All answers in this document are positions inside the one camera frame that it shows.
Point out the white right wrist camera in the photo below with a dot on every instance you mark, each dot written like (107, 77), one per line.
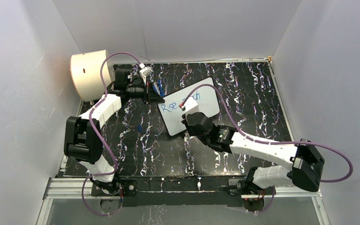
(191, 106)

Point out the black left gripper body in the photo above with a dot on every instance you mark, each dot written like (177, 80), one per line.
(147, 91)

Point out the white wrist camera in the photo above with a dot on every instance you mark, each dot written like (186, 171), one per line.
(191, 106)
(145, 71)

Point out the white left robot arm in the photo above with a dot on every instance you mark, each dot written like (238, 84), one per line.
(83, 139)

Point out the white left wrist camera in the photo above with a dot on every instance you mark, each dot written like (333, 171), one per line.
(145, 71)

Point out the black framed whiteboard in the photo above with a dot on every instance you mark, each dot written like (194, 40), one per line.
(170, 110)

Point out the cream cylindrical drum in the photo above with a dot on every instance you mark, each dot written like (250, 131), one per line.
(85, 73)

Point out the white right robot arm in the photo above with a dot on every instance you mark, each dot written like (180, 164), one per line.
(299, 164)

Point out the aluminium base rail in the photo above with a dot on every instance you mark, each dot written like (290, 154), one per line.
(175, 201)

